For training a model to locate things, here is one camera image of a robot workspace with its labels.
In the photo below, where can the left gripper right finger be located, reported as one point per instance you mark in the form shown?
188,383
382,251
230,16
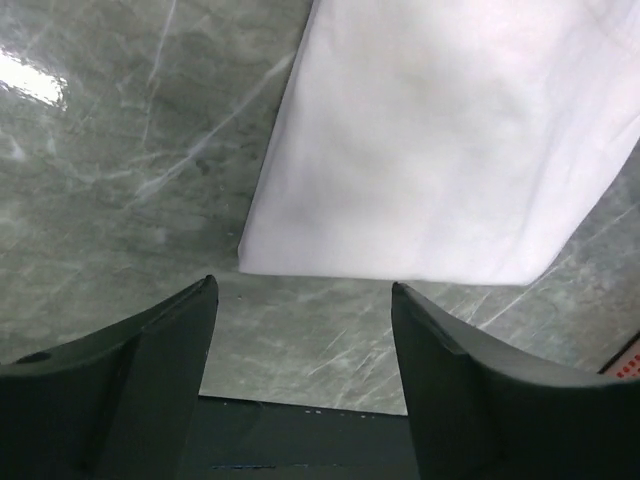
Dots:
479,408

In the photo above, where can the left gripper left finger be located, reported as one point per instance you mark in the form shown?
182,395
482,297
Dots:
115,404

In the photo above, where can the white red-print t-shirt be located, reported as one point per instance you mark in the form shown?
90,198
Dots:
446,141

